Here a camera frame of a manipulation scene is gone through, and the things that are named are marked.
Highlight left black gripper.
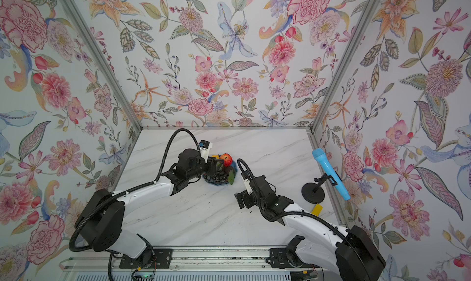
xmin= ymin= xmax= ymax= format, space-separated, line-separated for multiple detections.
xmin=186 ymin=157 xmax=225 ymax=180

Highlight blue polka dot plate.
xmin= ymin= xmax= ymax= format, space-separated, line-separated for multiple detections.
xmin=202 ymin=159 xmax=238 ymax=186

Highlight red apple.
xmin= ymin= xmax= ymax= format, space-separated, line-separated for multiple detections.
xmin=219 ymin=153 xmax=233 ymax=168

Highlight dark grape bunch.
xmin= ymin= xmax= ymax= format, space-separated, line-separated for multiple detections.
xmin=203 ymin=166 xmax=237 ymax=186

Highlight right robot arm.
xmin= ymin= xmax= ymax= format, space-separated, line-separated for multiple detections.
xmin=235 ymin=173 xmax=386 ymax=281

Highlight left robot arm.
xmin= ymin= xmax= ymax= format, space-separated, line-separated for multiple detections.
xmin=69 ymin=148 xmax=224 ymax=267

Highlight black microphone stand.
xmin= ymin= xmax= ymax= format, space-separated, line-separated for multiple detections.
xmin=301 ymin=173 xmax=338 ymax=204

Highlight blue microphone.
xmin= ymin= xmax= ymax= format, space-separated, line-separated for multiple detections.
xmin=312 ymin=148 xmax=351 ymax=201

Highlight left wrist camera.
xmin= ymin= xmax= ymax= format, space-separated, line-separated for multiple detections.
xmin=199 ymin=140 xmax=212 ymax=163

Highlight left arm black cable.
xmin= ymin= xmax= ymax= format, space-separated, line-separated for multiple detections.
xmin=68 ymin=128 xmax=201 ymax=253

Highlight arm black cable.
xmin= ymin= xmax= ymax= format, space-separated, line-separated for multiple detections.
xmin=237 ymin=158 xmax=350 ymax=241
xmin=68 ymin=128 xmax=201 ymax=253

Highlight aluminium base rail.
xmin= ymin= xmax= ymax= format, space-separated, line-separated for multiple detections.
xmin=58 ymin=245 xmax=376 ymax=273

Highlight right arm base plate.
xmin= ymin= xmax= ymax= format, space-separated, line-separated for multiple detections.
xmin=265 ymin=248 xmax=305 ymax=269

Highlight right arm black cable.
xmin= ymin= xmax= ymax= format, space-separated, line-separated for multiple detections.
xmin=237 ymin=158 xmax=350 ymax=241

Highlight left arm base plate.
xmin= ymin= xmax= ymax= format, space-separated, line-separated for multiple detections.
xmin=119 ymin=249 xmax=173 ymax=269

